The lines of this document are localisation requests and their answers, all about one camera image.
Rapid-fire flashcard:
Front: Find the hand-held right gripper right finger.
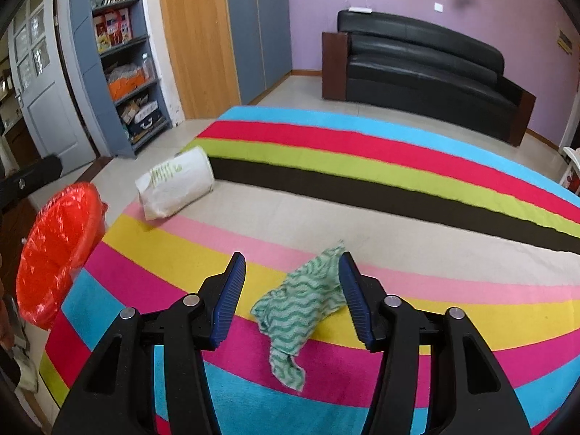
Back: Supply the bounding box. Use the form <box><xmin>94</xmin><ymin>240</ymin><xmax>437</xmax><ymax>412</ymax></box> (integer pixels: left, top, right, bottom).
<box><xmin>339</xmin><ymin>251</ymin><xmax>531</xmax><ymax>435</ymax></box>

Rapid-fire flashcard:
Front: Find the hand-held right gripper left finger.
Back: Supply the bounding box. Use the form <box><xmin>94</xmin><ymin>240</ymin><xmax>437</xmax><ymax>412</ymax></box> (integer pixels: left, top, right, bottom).
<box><xmin>52</xmin><ymin>251</ymin><xmax>248</xmax><ymax>435</ymax></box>

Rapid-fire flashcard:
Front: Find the green wavy striped cloth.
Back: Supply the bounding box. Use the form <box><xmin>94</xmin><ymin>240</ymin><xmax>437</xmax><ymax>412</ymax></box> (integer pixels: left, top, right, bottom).
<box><xmin>250</xmin><ymin>241</ymin><xmax>347</xmax><ymax>393</ymax></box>

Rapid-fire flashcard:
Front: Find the red bin with plastic bag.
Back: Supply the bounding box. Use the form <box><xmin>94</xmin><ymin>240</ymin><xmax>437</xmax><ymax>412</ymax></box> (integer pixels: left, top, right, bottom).
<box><xmin>16</xmin><ymin>182</ymin><xmax>108</xmax><ymax>331</ymax></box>

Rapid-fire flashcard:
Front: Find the white panel door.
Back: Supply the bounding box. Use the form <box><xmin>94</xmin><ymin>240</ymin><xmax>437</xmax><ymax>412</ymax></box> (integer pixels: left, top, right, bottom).
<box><xmin>7</xmin><ymin>0</ymin><xmax>98</xmax><ymax>164</ymax></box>

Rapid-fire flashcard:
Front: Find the colourful striped blanket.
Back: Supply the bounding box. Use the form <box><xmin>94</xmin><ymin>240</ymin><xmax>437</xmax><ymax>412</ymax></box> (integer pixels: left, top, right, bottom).
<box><xmin>38</xmin><ymin>105</ymin><xmax>580</xmax><ymax>435</ymax></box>

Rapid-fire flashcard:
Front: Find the white paper cup green print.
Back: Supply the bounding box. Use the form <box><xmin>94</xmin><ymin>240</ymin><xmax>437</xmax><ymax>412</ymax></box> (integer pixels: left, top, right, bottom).
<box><xmin>136</xmin><ymin>146</ymin><xmax>215</xmax><ymax>221</ymax></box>

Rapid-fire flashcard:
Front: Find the black case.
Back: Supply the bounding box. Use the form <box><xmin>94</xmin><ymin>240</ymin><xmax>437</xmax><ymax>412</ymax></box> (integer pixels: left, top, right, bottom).
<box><xmin>129</xmin><ymin>113</ymin><xmax>166</xmax><ymax>142</ymax></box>

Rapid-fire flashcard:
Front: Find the orange box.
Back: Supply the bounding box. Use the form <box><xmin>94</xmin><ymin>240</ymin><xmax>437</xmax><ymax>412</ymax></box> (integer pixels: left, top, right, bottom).
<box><xmin>108</xmin><ymin>72</ymin><xmax>146</xmax><ymax>100</ymax></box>

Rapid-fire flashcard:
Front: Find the grey bookshelf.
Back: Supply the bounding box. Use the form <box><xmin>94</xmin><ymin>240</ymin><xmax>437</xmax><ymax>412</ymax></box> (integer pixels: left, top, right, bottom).
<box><xmin>68</xmin><ymin>0</ymin><xmax>173</xmax><ymax>158</ymax></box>

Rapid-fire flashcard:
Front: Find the red printed box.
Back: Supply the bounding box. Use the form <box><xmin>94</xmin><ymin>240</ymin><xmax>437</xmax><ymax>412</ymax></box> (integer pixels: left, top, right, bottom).
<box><xmin>93</xmin><ymin>9</ymin><xmax>133</xmax><ymax>53</ymax></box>

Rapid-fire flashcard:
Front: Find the wooden panel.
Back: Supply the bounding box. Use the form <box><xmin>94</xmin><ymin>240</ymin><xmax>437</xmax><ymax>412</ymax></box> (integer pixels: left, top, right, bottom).
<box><xmin>157</xmin><ymin>0</ymin><xmax>242</xmax><ymax>121</ymax></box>

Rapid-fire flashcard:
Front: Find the black leather sofa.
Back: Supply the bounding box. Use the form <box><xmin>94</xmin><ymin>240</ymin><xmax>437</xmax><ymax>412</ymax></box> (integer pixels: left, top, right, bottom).
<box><xmin>322</xmin><ymin>9</ymin><xmax>537</xmax><ymax>146</ymax></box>

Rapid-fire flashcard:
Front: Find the white chair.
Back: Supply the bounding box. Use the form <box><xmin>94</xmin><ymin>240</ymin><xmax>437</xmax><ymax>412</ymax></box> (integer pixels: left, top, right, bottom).
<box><xmin>559</xmin><ymin>146</ymin><xmax>580</xmax><ymax>195</ymax></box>

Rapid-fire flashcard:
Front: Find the blue-grey wardrobe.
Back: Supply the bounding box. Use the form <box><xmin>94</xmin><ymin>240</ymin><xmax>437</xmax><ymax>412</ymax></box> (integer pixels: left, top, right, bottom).
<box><xmin>225</xmin><ymin>0</ymin><xmax>294</xmax><ymax>105</ymax></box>

